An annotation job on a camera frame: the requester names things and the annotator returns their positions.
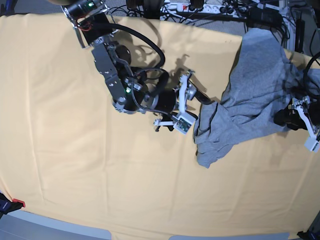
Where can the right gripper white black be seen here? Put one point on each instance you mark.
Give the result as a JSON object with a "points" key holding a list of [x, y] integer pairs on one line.
{"points": [[183, 100]]}

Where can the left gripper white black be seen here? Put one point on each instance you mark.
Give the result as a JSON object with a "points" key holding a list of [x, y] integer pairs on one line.
{"points": [[298, 116]]}

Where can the grey t-shirt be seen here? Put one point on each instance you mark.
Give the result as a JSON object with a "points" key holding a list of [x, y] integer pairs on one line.
{"points": [[259, 86]]}

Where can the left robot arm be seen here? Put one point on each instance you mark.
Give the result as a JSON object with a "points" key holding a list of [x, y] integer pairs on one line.
{"points": [[309, 85]]}

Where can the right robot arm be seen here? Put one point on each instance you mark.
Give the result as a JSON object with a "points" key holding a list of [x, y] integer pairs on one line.
{"points": [[133, 89]]}

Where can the black power adapter box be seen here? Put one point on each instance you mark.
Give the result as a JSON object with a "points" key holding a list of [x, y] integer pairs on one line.
{"points": [[266, 17]]}

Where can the white power strip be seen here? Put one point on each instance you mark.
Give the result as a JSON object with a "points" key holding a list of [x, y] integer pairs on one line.
{"points": [[185, 10]]}

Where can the black clamp right corner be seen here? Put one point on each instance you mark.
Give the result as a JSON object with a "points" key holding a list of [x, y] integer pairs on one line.
{"points": [[309, 235]]}

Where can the red black clamp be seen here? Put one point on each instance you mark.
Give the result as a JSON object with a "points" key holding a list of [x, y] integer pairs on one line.
{"points": [[8, 206]]}

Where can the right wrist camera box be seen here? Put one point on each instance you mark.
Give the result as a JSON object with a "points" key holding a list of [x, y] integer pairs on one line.
{"points": [[184, 122]]}

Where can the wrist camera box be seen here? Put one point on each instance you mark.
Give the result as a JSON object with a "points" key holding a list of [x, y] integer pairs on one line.
{"points": [[312, 144], [184, 122]]}

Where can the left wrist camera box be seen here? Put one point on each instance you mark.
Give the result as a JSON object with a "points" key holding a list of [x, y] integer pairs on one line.
{"points": [[312, 144]]}

